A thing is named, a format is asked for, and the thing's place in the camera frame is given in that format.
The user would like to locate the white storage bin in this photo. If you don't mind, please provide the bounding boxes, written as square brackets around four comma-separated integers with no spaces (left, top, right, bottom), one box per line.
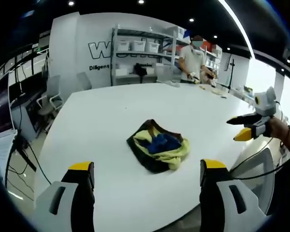
[146,41,160,53]
[132,40,146,52]
[117,40,131,52]

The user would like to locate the yellow and blue garment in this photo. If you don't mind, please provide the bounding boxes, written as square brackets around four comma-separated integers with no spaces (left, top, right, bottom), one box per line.
[132,129,191,171]

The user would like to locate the grey metal shelf rack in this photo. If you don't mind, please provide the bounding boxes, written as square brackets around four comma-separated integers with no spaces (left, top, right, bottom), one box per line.
[111,23,184,87]

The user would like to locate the black object on shelf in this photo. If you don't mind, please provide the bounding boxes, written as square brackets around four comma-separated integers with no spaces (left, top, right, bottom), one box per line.
[134,64,147,76]

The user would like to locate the clear plastic container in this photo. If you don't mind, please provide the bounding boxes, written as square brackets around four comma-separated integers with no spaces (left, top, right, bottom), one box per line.
[155,63,172,82]

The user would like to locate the black tripod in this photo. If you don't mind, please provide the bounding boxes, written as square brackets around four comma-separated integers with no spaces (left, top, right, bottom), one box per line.
[4,129,37,189]

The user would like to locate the person's right hand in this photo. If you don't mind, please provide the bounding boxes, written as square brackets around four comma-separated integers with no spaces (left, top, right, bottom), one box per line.
[268,116,290,145]

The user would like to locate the white mesh office chair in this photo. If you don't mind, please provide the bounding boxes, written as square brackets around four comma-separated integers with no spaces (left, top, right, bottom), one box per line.
[229,147,276,216]

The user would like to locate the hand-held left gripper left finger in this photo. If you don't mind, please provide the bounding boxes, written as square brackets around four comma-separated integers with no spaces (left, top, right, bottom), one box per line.
[33,161,96,232]

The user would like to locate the computer monitor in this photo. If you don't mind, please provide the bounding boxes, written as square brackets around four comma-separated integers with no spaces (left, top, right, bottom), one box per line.
[0,72,18,141]

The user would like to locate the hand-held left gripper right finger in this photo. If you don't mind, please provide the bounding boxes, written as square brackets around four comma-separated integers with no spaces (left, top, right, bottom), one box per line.
[199,159,266,232]

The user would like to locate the black stand with light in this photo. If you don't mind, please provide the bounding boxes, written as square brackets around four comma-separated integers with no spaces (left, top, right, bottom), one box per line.
[216,53,236,94]

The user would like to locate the black cable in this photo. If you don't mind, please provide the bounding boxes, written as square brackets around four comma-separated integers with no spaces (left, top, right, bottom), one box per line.
[228,135,290,181]

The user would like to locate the grey office chair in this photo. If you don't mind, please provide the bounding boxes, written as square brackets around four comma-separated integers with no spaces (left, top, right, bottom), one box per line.
[36,74,64,132]

